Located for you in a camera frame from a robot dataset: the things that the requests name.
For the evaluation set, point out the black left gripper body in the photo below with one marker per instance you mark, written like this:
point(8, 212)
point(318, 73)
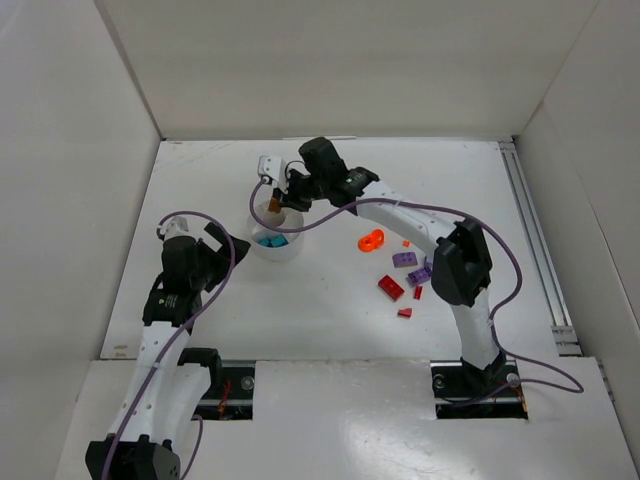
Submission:
point(214, 251)

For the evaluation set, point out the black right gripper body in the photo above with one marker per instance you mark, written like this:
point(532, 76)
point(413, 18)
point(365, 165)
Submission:
point(296, 189)

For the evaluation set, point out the brown 2x4 lego plate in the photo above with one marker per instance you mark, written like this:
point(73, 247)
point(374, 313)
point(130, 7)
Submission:
point(274, 205)

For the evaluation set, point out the long teal lego brick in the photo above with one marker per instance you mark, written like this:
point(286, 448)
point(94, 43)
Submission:
point(267, 242)

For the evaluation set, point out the orange figure-eight lego piece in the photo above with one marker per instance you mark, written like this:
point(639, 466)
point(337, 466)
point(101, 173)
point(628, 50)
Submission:
point(372, 241)

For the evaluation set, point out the teal 2x2 lego brick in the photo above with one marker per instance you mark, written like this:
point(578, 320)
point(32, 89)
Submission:
point(278, 241)

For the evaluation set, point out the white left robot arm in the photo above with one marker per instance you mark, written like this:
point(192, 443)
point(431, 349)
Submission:
point(170, 377)

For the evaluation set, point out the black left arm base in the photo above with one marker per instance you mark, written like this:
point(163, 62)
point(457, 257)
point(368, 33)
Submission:
point(232, 382)

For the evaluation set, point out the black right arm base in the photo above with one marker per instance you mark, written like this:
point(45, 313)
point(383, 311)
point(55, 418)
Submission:
point(459, 398)

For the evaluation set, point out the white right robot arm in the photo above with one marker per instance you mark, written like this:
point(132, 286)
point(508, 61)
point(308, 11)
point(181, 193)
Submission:
point(460, 258)

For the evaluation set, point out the white divided round container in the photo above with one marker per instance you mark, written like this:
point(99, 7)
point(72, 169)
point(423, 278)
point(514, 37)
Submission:
point(286, 219)

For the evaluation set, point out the red 2x4 lego brick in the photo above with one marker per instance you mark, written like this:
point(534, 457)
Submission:
point(391, 288)

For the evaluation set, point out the light purple sloped brick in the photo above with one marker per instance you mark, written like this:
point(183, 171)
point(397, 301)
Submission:
point(404, 259)

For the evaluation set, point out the purple 2x4 lego plate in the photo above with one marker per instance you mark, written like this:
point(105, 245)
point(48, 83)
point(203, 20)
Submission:
point(419, 276)

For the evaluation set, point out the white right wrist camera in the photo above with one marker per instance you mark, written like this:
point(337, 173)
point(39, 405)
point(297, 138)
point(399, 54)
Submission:
point(273, 169)

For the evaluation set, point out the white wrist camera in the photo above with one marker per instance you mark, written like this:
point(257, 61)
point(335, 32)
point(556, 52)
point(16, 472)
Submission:
point(177, 226)
point(273, 169)

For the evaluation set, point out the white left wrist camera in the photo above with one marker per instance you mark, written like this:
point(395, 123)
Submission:
point(177, 226)

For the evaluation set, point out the aluminium rail right side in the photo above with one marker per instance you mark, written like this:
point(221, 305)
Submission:
point(565, 337)

